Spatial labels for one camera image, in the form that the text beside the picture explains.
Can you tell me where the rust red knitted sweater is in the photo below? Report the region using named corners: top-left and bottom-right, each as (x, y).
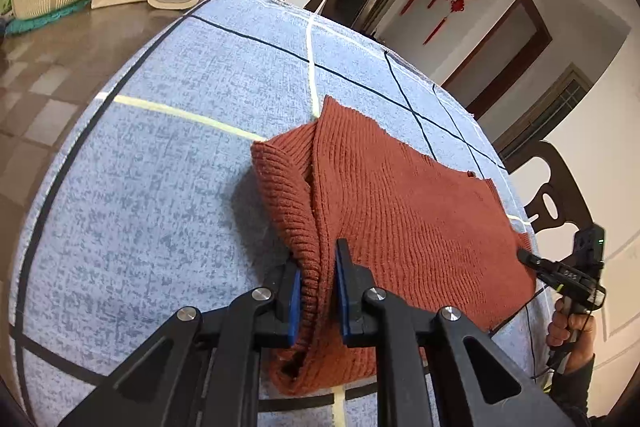
top-left (250, 94), bottom-right (546, 398)

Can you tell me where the person's right forearm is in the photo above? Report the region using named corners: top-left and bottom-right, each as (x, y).
top-left (545, 354), bottom-right (623, 420)

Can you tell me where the brown framed window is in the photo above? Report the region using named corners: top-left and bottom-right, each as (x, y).
top-left (495, 63), bottom-right (594, 161)

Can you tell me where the green knitted mat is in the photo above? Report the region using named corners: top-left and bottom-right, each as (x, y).
top-left (4, 0), bottom-right (96, 38)

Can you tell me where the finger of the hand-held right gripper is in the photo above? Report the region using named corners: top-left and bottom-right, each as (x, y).
top-left (516, 248), bottom-right (555, 273)
top-left (532, 268), bottom-right (566, 292)

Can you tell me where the person's right hand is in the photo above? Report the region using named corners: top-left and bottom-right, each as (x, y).
top-left (546, 301), bottom-right (597, 374)

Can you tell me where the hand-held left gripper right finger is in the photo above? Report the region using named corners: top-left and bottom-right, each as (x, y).
top-left (335, 238), bottom-right (576, 427)

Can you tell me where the brown wooden door frame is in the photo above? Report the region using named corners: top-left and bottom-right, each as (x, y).
top-left (442, 0), bottom-right (553, 120)

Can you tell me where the black cable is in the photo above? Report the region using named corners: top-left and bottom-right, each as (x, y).
top-left (546, 341), bottom-right (577, 378)

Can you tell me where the blue checked tablecloth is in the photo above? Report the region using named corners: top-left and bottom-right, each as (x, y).
top-left (7, 0), bottom-right (556, 427)

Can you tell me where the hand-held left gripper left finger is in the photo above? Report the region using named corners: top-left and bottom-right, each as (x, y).
top-left (57, 257), bottom-right (303, 427)

